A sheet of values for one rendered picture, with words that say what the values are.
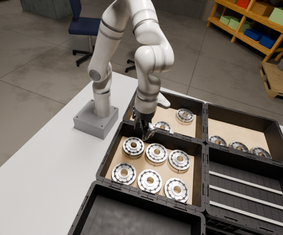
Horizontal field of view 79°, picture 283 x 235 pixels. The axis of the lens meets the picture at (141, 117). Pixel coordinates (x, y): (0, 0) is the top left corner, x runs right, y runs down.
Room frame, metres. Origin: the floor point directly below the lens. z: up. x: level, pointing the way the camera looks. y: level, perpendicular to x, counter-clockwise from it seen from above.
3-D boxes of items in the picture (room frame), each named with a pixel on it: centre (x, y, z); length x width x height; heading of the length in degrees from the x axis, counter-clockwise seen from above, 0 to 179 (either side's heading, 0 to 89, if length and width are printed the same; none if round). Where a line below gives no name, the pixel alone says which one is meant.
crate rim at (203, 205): (0.37, -0.09, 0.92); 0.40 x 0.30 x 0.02; 83
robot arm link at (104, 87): (0.70, 0.23, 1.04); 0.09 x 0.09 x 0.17; 82
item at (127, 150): (0.46, 0.01, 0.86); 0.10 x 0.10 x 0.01
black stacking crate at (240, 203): (0.32, -0.48, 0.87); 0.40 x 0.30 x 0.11; 83
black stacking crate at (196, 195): (0.37, -0.09, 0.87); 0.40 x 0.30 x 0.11; 83
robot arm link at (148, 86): (0.43, 0.00, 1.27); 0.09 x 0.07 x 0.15; 117
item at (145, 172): (0.31, -0.08, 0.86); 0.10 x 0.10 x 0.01
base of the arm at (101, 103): (0.70, 0.23, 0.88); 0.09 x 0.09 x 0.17; 80
